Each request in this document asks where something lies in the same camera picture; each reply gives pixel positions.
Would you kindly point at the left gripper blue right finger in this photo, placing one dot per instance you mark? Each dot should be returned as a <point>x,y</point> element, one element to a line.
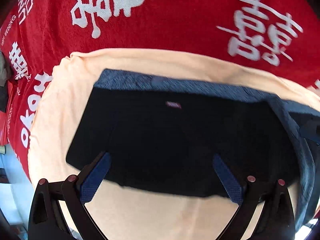
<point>276,220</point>

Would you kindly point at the red wedding sofa blanket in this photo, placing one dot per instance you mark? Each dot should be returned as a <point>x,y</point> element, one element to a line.
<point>278,36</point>

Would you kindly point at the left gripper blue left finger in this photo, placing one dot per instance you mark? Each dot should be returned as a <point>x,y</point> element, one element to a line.
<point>46,220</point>

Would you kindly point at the black pants with blue trim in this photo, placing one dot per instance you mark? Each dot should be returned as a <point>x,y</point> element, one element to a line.
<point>162,134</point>

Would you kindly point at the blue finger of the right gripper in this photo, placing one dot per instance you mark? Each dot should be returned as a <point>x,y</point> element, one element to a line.
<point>310,130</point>

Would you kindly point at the peach cushion cover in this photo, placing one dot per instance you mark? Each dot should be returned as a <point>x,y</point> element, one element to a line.
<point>126,213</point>

